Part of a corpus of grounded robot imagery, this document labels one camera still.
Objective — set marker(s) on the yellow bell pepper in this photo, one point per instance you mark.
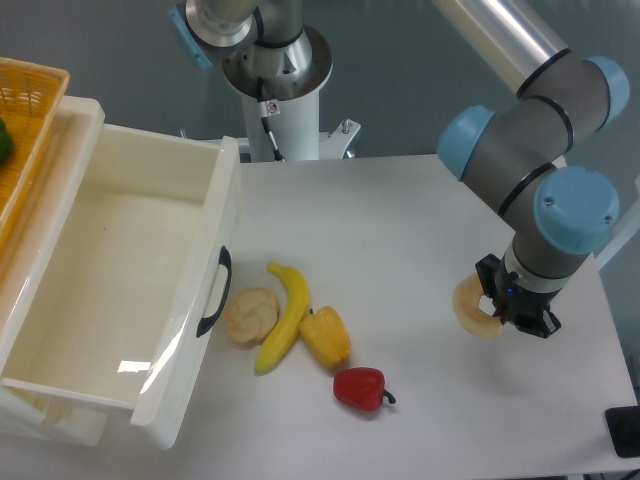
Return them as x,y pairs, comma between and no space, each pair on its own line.
325,335

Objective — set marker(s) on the white table frame bracket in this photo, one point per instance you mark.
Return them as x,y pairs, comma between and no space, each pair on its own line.
335,145

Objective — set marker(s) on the green pepper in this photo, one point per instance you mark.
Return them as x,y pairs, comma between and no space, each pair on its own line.
6,143

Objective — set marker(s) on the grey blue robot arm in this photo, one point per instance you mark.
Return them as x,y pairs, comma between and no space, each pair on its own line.
559,216

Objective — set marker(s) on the black device at edge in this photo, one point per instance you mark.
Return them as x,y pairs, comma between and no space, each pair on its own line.
623,426

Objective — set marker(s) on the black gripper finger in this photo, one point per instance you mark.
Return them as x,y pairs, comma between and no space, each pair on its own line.
541,323
486,270

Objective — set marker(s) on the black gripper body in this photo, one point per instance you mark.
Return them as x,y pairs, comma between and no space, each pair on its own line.
520,291

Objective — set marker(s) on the orange woven basket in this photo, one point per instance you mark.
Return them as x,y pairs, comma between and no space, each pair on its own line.
30,96

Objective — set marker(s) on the red bell pepper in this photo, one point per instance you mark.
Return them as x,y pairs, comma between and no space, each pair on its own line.
362,388

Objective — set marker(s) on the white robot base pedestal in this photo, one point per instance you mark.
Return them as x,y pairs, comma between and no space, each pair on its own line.
279,90

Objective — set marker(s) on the black drawer handle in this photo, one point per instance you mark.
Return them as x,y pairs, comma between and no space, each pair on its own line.
219,293

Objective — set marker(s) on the beige glazed donut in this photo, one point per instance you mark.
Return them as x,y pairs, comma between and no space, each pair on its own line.
466,298

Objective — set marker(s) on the open white upper drawer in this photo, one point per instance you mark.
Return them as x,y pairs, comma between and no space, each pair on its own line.
112,325

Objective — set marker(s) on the yellow banana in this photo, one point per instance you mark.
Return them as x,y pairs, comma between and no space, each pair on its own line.
280,340

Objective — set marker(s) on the round bread roll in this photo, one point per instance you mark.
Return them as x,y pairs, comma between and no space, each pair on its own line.
251,315

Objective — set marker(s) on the white drawer cabinet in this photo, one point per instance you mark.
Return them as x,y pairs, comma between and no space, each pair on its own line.
75,129

